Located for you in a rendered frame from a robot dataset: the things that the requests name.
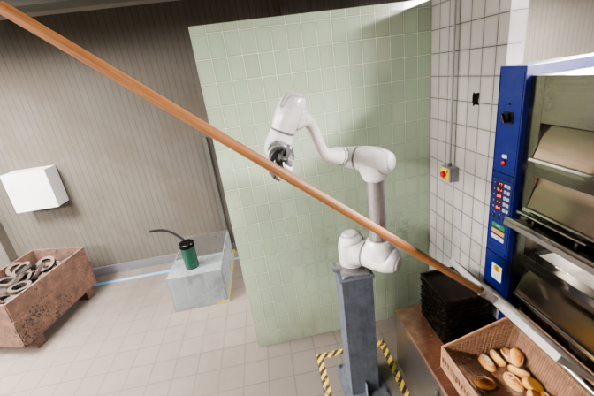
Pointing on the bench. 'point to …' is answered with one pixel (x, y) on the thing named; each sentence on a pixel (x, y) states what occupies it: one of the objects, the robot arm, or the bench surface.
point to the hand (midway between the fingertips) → (285, 171)
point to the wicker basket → (464, 346)
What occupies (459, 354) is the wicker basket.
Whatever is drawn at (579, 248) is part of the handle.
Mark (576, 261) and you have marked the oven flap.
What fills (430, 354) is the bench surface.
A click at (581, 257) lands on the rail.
